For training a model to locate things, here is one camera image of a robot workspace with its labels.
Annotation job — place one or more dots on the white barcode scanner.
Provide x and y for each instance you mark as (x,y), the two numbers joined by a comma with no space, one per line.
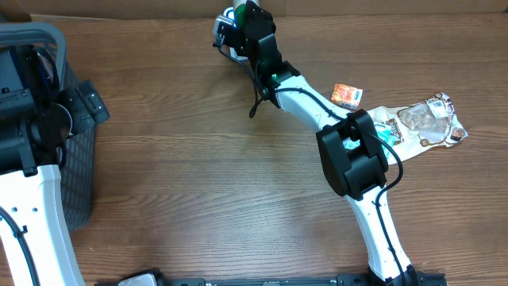
(229,13)

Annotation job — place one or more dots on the orange tissue pack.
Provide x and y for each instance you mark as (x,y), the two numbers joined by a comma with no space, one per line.
(346,96)

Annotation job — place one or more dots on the Kleenex tissue pack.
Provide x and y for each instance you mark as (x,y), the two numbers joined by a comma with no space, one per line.
(384,132)

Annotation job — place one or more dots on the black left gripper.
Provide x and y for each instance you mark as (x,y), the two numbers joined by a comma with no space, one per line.
(77,102)

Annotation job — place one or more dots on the brown cardboard back panel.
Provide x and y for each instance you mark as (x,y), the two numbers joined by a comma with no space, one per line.
(21,10)

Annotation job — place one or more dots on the grey plastic mesh basket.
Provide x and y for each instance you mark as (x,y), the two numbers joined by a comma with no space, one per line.
(35,128)

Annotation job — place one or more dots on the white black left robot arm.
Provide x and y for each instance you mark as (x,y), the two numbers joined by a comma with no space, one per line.
(34,233)

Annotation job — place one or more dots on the green lid jar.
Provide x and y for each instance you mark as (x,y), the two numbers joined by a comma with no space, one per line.
(245,11)

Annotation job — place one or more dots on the teal packet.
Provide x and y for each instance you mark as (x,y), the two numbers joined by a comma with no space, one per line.
(350,144)

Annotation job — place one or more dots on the clear dried mushroom bag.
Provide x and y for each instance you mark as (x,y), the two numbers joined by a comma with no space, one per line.
(433,121)

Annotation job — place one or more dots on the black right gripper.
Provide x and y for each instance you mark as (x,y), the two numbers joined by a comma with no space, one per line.
(259,13)

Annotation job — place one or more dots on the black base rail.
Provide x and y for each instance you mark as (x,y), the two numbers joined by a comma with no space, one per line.
(262,282)

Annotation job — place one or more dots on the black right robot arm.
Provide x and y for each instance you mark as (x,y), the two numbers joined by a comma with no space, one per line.
(352,154)

